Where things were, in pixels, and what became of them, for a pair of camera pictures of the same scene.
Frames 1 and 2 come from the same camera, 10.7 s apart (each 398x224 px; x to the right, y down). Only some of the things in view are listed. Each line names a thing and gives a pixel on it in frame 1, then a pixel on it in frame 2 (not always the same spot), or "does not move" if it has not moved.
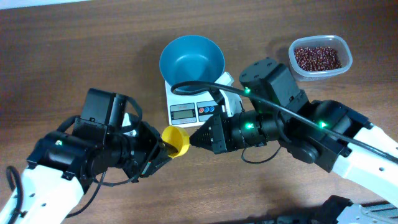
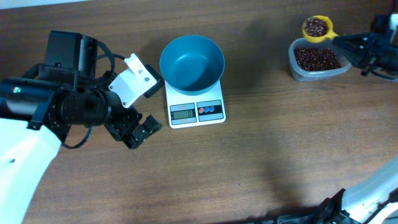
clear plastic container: [315, 58] does not move
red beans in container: [314, 58] does not move
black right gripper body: [219, 134] -> [374, 50]
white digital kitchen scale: [189, 109] does not move
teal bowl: [191, 58] does not move
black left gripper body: [148, 150] -> [125, 125]
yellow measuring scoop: [178, 137] -> [329, 33]
